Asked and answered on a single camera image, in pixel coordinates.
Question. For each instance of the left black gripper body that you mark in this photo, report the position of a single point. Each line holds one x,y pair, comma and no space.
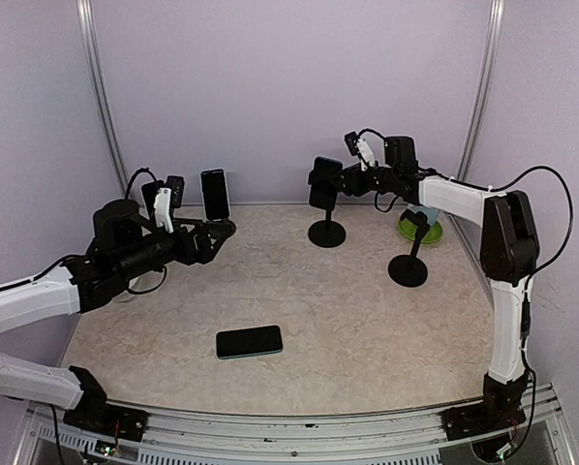
188,254

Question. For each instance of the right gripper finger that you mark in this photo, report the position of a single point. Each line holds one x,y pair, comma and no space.
343,185
349,173

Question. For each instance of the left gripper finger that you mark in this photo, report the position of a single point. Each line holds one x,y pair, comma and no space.
203,229
209,249

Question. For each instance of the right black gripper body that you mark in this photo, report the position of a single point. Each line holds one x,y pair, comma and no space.
362,186

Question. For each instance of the folding phone stand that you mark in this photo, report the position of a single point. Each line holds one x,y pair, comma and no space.
223,227

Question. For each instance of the phone with dark-blue case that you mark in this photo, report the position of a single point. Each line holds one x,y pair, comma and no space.
323,193

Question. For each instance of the phone with light-blue case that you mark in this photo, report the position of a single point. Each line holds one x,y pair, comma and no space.
214,194

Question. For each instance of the black clamp phone stand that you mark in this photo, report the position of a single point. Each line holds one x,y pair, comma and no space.
327,233

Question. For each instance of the phone with lilac case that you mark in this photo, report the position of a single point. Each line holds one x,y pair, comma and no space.
149,192

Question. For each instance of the phone with teal case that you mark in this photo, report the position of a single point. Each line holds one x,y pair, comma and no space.
249,342

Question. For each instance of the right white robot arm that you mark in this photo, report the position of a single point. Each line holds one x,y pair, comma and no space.
509,251

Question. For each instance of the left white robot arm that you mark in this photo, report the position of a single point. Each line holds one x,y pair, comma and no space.
130,240

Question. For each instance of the white bowl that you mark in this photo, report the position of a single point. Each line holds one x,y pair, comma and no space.
127,294

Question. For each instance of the white blue mug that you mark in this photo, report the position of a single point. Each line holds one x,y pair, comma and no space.
431,214

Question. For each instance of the green saucer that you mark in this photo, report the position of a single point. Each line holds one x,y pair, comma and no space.
409,229

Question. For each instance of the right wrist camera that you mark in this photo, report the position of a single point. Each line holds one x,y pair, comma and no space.
359,148

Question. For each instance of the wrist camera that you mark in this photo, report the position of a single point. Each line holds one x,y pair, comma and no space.
168,197
359,148

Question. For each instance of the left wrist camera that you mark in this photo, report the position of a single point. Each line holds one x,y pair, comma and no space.
168,197

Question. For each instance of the right aluminium frame post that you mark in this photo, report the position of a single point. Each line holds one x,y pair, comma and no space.
482,94

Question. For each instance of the aluminium frame post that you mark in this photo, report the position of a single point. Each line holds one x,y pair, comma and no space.
94,63
482,94

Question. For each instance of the front aluminium rail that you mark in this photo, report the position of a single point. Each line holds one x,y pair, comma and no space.
171,436

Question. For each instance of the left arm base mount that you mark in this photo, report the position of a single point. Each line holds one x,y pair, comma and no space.
112,421

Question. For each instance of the left aluminium frame post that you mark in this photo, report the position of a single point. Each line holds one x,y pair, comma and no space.
94,63

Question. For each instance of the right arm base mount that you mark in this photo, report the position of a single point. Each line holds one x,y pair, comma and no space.
472,420

